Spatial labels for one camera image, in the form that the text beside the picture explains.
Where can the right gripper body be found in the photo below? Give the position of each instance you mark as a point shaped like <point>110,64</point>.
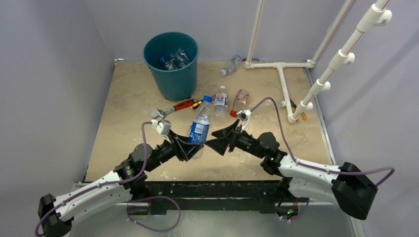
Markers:
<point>244,141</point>

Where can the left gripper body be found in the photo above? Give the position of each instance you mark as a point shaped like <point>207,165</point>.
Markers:
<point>166,150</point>

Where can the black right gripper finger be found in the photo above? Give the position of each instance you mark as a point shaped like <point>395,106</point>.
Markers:
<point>220,145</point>
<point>227,131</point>

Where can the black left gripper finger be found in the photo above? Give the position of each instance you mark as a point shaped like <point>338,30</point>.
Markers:
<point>188,151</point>
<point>174,138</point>

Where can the small Pepsi bottle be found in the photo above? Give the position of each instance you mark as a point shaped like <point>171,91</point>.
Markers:
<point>200,126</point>

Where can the white-label clear bottle white cap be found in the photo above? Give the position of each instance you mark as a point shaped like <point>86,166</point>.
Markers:
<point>221,102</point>

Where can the large Pepsi bottle blue cap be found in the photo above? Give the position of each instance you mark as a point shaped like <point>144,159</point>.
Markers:
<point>165,63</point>

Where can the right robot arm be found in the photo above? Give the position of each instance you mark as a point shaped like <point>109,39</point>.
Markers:
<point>344,185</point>

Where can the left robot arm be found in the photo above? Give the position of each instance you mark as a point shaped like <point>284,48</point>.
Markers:
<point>125,183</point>

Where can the teal plastic bin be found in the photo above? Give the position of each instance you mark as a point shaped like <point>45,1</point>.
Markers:
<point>175,84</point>

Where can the red-cap clear bottle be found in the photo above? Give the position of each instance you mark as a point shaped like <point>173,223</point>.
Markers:
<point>239,102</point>

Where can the clear bottle near pipe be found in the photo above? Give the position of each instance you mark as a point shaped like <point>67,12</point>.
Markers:
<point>268,107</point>

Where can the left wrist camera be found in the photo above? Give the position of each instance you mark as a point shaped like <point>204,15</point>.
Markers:
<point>162,127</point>

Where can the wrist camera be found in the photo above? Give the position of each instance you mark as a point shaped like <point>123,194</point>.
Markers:
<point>244,116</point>
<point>162,127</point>

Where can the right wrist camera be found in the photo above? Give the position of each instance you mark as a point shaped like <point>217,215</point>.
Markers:
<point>244,116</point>

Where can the red-handled adjustable wrench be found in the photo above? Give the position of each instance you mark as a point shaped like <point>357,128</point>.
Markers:
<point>163,113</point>

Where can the yellow black handled screwdriver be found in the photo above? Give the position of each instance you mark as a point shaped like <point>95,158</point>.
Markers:
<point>196,104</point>

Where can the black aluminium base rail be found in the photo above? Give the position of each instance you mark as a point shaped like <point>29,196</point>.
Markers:
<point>217,195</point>

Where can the clear bottle by back wall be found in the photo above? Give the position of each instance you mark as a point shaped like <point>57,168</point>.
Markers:
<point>231,65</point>

